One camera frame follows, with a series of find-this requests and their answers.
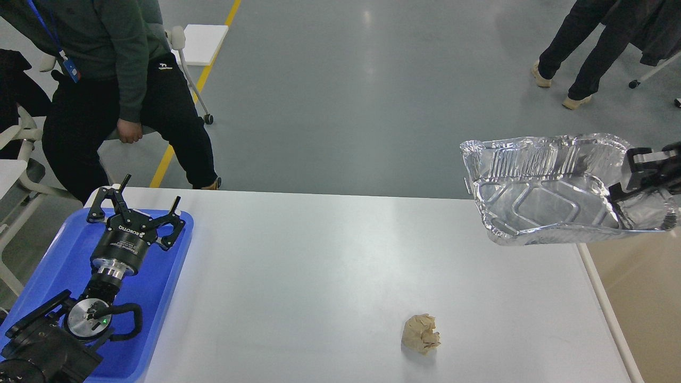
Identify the person's hand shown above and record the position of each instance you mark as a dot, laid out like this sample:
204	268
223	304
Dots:
129	132

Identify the dark coat on rack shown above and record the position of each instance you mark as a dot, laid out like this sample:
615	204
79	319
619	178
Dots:
657	38

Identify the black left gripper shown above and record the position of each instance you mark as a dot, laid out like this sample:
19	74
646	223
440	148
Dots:
123	240

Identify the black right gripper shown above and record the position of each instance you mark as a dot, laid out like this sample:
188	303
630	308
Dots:
643	168

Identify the white board on floor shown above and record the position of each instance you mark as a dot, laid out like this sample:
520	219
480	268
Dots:
200	43

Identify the person in green sweater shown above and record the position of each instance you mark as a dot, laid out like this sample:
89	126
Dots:
110	43

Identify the white chair at left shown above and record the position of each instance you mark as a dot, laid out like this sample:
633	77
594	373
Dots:
22	101

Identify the left floor outlet plate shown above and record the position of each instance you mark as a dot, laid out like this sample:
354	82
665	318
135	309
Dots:
468	187

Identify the aluminium foil tray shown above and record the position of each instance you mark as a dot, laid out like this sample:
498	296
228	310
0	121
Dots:
537	190

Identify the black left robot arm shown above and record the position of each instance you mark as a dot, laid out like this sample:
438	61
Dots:
93	309

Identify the beige plastic bin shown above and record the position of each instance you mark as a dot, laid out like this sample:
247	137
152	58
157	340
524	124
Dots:
637	283

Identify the blue lanyard badge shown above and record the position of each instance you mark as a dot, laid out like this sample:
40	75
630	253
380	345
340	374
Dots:
53	34

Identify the crumpled brown paper ball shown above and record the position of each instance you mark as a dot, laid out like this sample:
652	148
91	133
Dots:
419	334

